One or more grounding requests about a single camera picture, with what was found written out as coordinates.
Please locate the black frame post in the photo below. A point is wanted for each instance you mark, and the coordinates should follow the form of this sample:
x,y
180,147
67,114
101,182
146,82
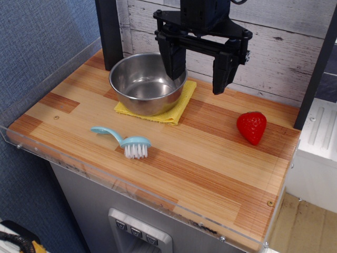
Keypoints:
x,y
108,23
318,71

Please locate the grey cabinet with button panel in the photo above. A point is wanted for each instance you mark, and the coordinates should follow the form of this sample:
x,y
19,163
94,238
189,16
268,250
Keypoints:
x,y
111,219

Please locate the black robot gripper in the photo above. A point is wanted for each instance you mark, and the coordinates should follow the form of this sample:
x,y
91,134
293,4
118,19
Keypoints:
x,y
204,27

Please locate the black right frame post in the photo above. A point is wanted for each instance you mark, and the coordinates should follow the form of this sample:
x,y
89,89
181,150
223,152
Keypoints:
x,y
318,71

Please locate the light blue scrub brush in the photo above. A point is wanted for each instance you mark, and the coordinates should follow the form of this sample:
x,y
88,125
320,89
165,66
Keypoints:
x,y
135,147

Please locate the white ribbed sink unit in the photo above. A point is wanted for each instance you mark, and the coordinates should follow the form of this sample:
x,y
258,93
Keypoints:
x,y
312,176

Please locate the stainless steel pot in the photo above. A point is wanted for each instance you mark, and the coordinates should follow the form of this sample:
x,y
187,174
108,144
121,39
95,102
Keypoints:
x,y
142,85

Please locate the clear acrylic table guard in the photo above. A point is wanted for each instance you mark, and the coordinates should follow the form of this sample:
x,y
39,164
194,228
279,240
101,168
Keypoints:
x,y
201,171

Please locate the yellow folded cloth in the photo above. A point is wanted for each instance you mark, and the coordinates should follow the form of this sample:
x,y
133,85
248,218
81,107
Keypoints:
x,y
173,115

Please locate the red plastic strawberry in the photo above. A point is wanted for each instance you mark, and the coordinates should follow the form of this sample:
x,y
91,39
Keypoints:
x,y
252,126

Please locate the black left frame post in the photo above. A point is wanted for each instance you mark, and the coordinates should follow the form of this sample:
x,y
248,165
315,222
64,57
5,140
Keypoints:
x,y
108,23

